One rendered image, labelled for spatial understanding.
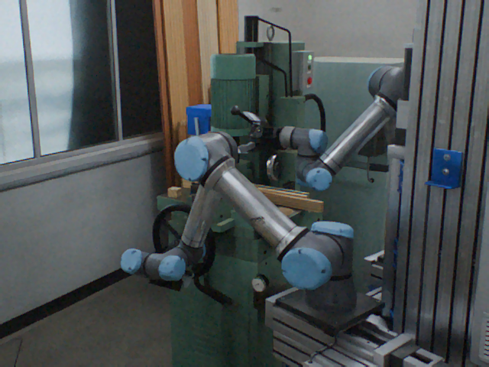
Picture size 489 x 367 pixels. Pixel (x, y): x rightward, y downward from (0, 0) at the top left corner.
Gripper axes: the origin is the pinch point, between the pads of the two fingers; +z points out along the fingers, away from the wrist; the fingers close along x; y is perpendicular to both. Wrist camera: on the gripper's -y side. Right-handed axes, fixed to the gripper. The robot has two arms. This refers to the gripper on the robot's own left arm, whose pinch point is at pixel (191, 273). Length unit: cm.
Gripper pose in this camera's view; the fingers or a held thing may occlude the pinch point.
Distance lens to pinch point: 215.0
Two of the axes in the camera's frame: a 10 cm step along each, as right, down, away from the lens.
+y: -2.7, 9.4, -1.9
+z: 4.7, 3.1, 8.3
